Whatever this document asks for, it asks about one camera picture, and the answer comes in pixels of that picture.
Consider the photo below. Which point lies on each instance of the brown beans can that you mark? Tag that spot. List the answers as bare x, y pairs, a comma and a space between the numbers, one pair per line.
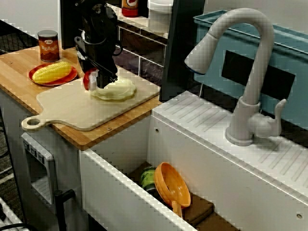
48, 47

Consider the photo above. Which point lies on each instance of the light wooden cutting board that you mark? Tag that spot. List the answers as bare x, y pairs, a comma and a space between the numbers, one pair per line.
84, 113

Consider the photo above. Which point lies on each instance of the white cup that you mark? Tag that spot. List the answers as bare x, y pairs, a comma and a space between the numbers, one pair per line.
160, 16

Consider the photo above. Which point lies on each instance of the dark kitchen side post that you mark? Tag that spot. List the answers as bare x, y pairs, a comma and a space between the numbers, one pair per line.
180, 60

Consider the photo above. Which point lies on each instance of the red and yellow bottle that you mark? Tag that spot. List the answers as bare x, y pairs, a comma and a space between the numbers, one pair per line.
130, 8

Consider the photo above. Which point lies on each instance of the red rind toy cheese wedge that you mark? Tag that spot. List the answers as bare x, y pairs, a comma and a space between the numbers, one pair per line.
91, 80

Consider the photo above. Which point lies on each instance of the grey toy faucet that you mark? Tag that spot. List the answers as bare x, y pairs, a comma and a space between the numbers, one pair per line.
262, 60

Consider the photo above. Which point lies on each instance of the teal plastic bin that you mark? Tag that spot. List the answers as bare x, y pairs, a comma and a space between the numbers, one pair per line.
288, 55

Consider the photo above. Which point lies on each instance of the yellow toy corn cob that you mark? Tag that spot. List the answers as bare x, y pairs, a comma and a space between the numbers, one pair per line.
51, 72

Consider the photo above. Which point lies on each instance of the white toy sink basin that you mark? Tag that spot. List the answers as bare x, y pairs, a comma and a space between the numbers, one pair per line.
216, 156

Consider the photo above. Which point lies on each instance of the green toy can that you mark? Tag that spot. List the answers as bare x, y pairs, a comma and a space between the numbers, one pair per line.
147, 179

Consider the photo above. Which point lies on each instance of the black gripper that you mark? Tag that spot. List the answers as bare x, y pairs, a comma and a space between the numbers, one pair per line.
96, 53

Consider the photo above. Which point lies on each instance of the red round plate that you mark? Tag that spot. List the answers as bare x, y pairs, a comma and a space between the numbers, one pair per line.
72, 77

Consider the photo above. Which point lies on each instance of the pale yellow scalloped plate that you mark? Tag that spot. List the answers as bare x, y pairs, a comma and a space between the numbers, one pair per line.
122, 90

